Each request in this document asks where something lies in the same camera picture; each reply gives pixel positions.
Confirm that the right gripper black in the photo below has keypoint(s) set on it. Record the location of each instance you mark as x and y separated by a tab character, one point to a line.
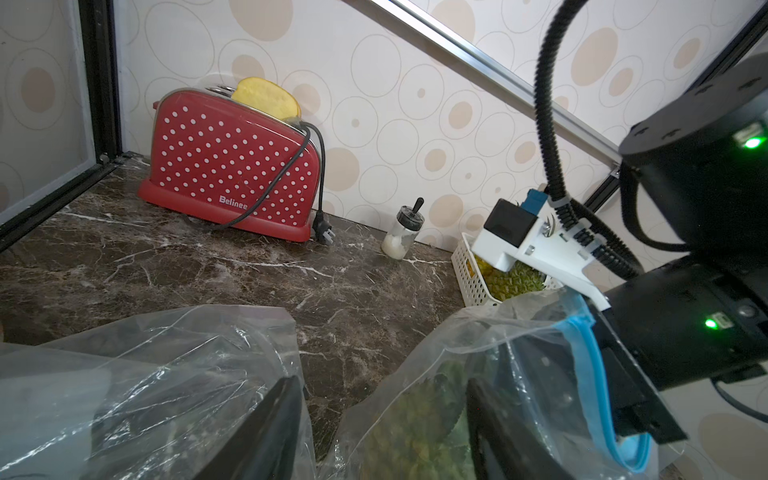
636	406

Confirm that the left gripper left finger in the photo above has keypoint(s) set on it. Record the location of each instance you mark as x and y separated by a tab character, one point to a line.
264	445

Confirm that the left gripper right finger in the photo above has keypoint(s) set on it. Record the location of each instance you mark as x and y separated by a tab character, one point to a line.
501	445

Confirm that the blue-zip bag with pineapple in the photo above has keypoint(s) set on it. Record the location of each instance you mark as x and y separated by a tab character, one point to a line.
517	390

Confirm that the clear zip-top bag blue slider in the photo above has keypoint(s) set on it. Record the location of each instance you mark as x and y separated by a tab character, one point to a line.
153	396

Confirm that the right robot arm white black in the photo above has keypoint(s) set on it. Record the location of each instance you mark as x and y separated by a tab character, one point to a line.
702	160

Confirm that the white perforated plastic basket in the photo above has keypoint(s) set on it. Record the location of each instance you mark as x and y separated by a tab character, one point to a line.
472	286

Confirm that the small bottle black cap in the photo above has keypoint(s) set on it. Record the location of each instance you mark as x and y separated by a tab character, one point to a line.
407	225

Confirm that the red toaster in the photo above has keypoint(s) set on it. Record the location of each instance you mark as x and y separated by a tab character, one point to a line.
218	160

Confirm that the front yellow toast slice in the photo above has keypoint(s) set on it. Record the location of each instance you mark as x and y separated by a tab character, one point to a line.
269	98

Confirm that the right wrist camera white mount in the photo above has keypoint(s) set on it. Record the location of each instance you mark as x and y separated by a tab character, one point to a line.
512	233

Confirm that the horizontal aluminium frame bar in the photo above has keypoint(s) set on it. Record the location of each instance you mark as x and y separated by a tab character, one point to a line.
421	30

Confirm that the left black frame post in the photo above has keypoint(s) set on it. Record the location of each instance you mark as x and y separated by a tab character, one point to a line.
60	127

